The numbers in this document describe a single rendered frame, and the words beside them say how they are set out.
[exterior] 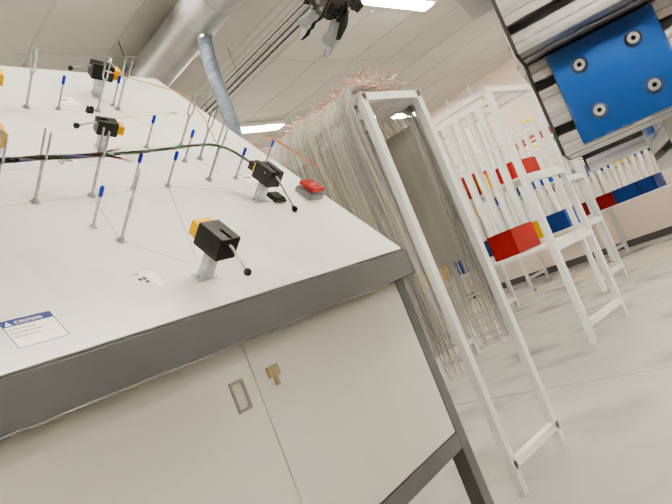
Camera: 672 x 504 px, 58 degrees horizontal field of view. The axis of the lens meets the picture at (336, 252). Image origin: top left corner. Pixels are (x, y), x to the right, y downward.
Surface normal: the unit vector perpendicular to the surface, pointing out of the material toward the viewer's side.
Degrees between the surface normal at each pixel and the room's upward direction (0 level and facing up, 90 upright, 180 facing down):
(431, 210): 90
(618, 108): 90
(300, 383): 90
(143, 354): 90
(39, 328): 53
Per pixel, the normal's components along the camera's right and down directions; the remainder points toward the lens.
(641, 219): -0.68, 0.21
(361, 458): 0.73, -0.34
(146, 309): 0.36, -0.83
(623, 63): -0.42, 0.09
